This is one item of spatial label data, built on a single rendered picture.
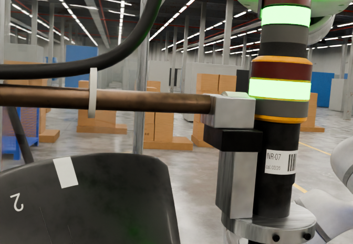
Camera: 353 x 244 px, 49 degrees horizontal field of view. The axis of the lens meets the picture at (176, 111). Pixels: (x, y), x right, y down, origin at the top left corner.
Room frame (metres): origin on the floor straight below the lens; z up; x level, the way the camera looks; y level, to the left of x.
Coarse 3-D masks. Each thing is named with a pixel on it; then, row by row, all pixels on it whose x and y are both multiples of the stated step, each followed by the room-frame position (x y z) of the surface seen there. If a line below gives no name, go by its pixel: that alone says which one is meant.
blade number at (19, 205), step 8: (8, 192) 0.33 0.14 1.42; (16, 192) 0.33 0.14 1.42; (24, 192) 0.33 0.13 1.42; (8, 200) 0.33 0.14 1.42; (16, 200) 0.33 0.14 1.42; (24, 200) 0.33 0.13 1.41; (8, 208) 0.32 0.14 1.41; (16, 208) 0.32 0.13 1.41; (24, 208) 0.33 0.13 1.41; (32, 208) 0.33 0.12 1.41; (16, 216) 0.32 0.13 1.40
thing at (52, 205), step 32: (96, 160) 0.39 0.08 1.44; (128, 160) 0.40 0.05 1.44; (160, 160) 0.43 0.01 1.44; (0, 192) 0.33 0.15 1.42; (32, 192) 0.34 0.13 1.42; (64, 192) 0.35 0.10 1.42; (96, 192) 0.36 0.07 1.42; (128, 192) 0.37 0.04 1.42; (160, 192) 0.39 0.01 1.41; (0, 224) 0.31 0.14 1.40; (32, 224) 0.32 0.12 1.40; (64, 224) 0.33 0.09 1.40; (96, 224) 0.34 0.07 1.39; (128, 224) 0.35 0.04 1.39; (160, 224) 0.36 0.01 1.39
